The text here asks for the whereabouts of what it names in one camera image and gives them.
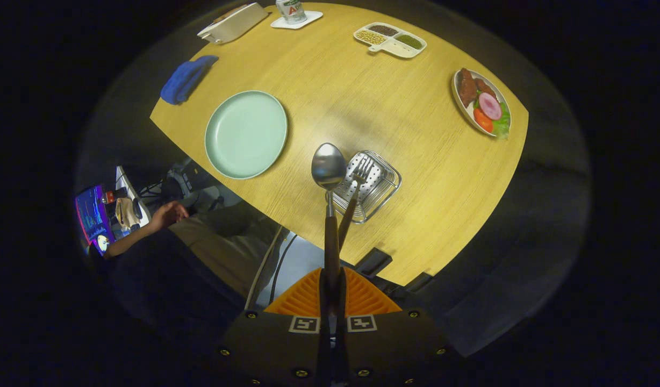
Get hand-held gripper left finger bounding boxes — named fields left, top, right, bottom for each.
left=218, top=269, right=331, bottom=387

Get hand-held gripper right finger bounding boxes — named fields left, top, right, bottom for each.
left=335, top=267, right=450, bottom=387

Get fork with wooden handle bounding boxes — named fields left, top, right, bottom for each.
left=338, top=155, right=376, bottom=252

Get spoon with wooden handle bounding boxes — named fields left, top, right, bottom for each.
left=311, top=142, right=348, bottom=291

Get pale table leg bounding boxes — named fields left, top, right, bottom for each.
left=246, top=226, right=285, bottom=310

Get person's khaki trousers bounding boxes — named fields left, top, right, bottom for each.
left=169, top=202, right=288, bottom=307

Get person's dark top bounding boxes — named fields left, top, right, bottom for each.
left=94, top=231, right=245, bottom=345

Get pale green plate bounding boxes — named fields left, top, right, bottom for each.
left=204, top=90, right=289, bottom=180

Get lit computer screen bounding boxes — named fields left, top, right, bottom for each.
left=75, top=184, right=116, bottom=256

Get red tomato slice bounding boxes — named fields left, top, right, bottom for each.
left=473, top=107, right=494, bottom=134

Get white plate of food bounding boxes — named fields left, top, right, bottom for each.
left=451, top=67, right=512, bottom=140

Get green lettuce leaf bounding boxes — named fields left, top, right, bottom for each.
left=492, top=102, right=512, bottom=140

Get pink ham slice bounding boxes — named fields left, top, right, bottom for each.
left=478, top=92, right=503, bottom=121

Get brown meat pieces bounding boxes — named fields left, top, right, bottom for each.
left=458, top=68, right=496, bottom=107

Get blue folded cloth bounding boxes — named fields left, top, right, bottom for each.
left=160, top=55, right=219, bottom=105

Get white divided dish of beans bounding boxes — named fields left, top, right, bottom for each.
left=353, top=21, right=428, bottom=59

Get white square coaster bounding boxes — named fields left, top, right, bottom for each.
left=270, top=10, right=324, bottom=30

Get white toaster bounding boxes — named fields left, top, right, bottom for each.
left=197, top=2, right=270, bottom=45

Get white drink bottle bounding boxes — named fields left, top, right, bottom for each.
left=275, top=0, right=308, bottom=25

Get black cable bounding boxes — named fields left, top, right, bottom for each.
left=269, top=234, right=298, bottom=304

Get metal wire basket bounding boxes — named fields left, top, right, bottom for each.
left=330, top=150, right=403, bottom=225

